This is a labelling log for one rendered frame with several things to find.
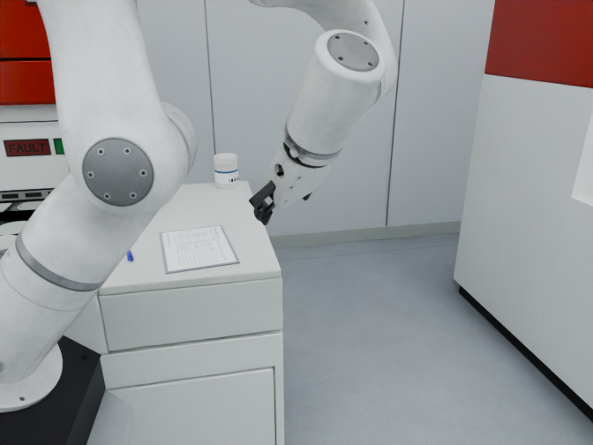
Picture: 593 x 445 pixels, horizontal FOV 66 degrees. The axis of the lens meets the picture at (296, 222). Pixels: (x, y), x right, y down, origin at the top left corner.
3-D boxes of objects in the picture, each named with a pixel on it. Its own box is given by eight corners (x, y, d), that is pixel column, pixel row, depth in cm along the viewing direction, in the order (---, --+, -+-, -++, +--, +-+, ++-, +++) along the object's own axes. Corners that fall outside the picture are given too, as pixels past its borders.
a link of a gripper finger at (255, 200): (256, 195, 63) (251, 214, 68) (297, 170, 67) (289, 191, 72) (251, 189, 64) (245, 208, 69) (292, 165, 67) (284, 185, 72)
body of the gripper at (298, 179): (303, 175, 59) (281, 218, 69) (354, 145, 65) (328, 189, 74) (266, 134, 61) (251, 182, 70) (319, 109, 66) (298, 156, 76)
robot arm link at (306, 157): (311, 166, 58) (305, 179, 60) (357, 139, 62) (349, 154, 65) (271, 120, 60) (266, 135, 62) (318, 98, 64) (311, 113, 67)
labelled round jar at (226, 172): (214, 183, 145) (213, 153, 141) (237, 181, 146) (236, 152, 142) (215, 190, 138) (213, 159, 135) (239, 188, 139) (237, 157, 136)
